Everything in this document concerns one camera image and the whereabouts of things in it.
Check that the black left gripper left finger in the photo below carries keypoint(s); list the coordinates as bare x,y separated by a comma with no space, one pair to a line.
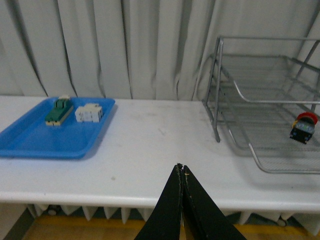
164,222

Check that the silver wire mesh rack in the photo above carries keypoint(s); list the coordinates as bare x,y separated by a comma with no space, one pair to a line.
256,89

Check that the white circuit breaker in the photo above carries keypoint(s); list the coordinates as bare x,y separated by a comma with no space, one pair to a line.
91,112

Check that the blue plastic tray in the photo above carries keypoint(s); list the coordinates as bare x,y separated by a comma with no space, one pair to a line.
30,137

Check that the green knife switch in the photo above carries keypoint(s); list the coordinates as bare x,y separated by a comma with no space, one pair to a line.
62,108

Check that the white curtain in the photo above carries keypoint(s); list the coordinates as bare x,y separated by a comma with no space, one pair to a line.
132,49

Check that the red emergency stop button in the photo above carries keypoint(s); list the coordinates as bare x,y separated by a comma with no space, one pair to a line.
303,127

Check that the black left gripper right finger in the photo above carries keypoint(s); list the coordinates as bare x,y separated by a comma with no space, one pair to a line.
202,218

